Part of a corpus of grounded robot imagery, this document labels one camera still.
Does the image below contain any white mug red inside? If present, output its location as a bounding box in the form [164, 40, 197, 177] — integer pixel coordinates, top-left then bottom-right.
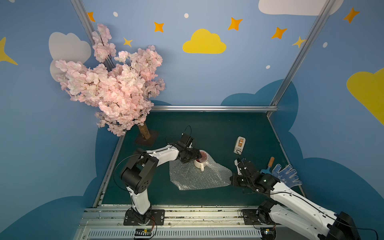
[194, 151, 208, 172]

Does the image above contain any clear bubble wrap sheet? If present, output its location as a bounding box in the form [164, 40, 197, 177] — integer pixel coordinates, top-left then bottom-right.
[169, 152, 233, 191]

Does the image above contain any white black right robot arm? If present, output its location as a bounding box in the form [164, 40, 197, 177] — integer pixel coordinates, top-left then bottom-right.
[230, 159, 361, 240]

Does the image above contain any white tape dispenser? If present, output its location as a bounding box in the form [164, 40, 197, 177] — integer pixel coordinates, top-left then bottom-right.
[234, 137, 246, 155]

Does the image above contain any dark square tree base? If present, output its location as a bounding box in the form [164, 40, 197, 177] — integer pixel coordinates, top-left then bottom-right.
[134, 129, 160, 148]

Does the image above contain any blue dotted work glove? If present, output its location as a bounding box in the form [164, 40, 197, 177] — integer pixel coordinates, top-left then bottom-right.
[272, 164, 303, 188]

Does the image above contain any right small electronics board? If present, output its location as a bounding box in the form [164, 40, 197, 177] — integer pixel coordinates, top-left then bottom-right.
[260, 229, 276, 240]

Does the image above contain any small electronics board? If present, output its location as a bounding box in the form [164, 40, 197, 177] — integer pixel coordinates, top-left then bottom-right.
[260, 229, 276, 240]
[133, 228, 155, 240]

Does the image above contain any left small electronics board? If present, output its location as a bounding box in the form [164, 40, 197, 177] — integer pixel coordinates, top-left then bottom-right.
[133, 228, 155, 240]

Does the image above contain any pink cherry blossom tree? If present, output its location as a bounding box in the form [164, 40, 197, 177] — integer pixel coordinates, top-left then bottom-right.
[55, 24, 166, 141]

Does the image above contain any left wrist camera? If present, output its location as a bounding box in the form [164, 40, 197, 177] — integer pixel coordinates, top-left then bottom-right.
[179, 133, 193, 148]

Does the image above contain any back aluminium frame rail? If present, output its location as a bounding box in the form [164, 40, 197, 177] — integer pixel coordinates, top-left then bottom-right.
[152, 106, 278, 113]

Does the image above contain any right side table rail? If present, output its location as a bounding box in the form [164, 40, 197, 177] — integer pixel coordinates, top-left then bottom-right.
[266, 115, 310, 207]

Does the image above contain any table rail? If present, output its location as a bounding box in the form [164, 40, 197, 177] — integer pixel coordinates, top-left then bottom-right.
[266, 115, 310, 207]
[93, 136, 125, 208]

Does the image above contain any left side table rail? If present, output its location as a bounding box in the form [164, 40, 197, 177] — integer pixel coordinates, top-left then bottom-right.
[93, 136, 125, 208]

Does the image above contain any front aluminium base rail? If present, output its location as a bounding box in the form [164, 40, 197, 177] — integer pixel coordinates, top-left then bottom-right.
[74, 205, 307, 240]

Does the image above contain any left aluminium corner post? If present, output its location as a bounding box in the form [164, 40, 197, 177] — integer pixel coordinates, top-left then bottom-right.
[71, 0, 115, 71]

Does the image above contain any aluminium corner post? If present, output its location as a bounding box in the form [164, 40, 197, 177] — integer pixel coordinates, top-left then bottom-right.
[71, 0, 115, 71]
[267, 0, 336, 119]

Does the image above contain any right aluminium corner post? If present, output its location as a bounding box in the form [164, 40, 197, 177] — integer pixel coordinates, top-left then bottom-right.
[267, 0, 336, 119]

